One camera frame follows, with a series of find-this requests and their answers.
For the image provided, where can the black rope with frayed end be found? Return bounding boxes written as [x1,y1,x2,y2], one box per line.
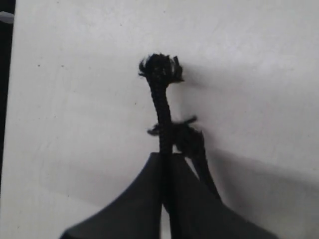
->
[138,52,185,239]

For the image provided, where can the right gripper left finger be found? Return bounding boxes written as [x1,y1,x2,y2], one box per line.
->
[61,153,162,239]

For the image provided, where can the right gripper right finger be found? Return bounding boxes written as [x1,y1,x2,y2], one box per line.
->
[169,153,277,239]

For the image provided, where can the black backdrop frame pole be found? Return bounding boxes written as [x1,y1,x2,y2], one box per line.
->
[0,0,16,190]

